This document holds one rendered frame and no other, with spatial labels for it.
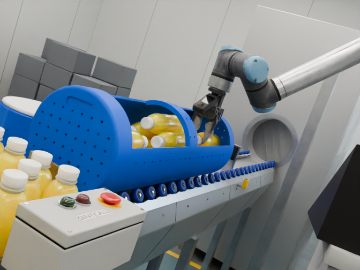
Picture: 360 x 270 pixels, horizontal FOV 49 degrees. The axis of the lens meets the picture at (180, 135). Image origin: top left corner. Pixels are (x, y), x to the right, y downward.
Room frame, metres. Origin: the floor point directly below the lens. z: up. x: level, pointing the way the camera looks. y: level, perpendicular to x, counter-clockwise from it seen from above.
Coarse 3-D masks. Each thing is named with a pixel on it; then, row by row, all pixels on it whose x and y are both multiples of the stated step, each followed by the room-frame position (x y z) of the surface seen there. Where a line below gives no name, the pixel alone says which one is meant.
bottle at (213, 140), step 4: (200, 132) 1.56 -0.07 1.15; (200, 136) 1.52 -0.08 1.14; (212, 136) 1.60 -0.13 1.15; (216, 136) 1.66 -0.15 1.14; (208, 140) 1.55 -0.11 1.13; (212, 140) 1.58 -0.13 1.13; (216, 140) 1.63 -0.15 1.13; (200, 144) 1.52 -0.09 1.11; (204, 144) 1.53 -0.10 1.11; (208, 144) 1.55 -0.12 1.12; (212, 144) 1.59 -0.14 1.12; (216, 144) 1.64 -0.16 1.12
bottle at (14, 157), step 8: (8, 152) 0.77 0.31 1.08; (16, 152) 0.77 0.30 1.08; (24, 152) 0.78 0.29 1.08; (0, 160) 0.76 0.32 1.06; (8, 160) 0.76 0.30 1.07; (16, 160) 0.76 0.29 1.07; (0, 168) 0.75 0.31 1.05; (8, 168) 0.75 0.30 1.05; (16, 168) 0.76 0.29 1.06; (0, 176) 0.75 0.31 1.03
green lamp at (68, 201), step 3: (63, 198) 0.56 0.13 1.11; (66, 198) 0.57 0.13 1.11; (69, 198) 0.57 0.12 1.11; (72, 198) 0.57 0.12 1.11; (60, 201) 0.56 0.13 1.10; (63, 201) 0.56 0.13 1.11; (66, 201) 0.56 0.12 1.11; (69, 201) 0.56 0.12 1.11; (72, 201) 0.57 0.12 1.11; (63, 204) 0.56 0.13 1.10; (66, 204) 0.56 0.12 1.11; (69, 204) 0.56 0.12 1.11; (72, 204) 0.56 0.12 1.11
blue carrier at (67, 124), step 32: (64, 96) 0.97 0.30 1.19; (96, 96) 0.94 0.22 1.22; (32, 128) 1.00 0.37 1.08; (64, 128) 0.96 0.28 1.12; (96, 128) 0.92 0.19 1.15; (128, 128) 0.95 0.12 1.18; (192, 128) 1.31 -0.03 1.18; (224, 128) 1.71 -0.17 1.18; (64, 160) 0.95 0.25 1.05; (96, 160) 0.91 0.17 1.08; (128, 160) 0.94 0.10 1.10; (160, 160) 1.10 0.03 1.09; (192, 160) 1.31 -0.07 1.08; (224, 160) 1.63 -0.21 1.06
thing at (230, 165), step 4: (236, 148) 2.08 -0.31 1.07; (240, 148) 2.10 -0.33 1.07; (232, 152) 2.08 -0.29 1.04; (236, 152) 2.09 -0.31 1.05; (232, 156) 2.08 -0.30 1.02; (236, 156) 2.09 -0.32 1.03; (232, 160) 2.09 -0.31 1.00; (228, 164) 2.10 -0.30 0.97; (232, 164) 2.09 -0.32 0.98; (224, 168) 2.10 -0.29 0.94; (228, 168) 2.10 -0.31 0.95; (232, 168) 2.10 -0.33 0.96
